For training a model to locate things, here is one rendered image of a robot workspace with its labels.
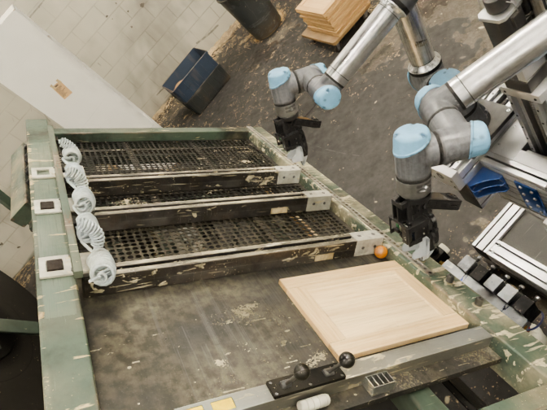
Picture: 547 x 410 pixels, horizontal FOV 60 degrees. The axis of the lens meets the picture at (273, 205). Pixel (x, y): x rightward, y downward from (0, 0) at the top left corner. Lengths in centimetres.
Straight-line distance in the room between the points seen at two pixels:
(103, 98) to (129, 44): 154
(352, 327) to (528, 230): 130
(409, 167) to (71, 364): 84
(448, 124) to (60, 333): 99
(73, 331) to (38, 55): 389
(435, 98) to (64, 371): 100
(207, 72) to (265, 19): 88
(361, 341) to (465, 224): 161
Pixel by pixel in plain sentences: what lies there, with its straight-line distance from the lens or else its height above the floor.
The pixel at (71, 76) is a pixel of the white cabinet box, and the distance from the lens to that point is 498.
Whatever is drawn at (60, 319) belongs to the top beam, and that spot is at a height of 183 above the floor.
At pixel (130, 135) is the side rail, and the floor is 144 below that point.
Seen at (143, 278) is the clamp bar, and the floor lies 160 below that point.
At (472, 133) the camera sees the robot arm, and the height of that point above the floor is 161.
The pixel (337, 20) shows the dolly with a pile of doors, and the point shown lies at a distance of 458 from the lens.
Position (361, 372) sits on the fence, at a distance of 130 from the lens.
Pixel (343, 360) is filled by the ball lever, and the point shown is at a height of 142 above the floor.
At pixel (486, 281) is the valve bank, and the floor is 76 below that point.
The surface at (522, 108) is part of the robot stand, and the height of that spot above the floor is 114.
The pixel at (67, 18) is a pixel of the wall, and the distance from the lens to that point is 632.
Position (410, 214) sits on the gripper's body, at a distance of 111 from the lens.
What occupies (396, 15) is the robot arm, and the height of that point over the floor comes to 160.
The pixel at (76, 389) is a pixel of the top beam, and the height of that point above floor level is 182.
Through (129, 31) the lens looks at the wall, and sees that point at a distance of 644.
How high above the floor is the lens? 237
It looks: 38 degrees down
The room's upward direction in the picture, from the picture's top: 49 degrees counter-clockwise
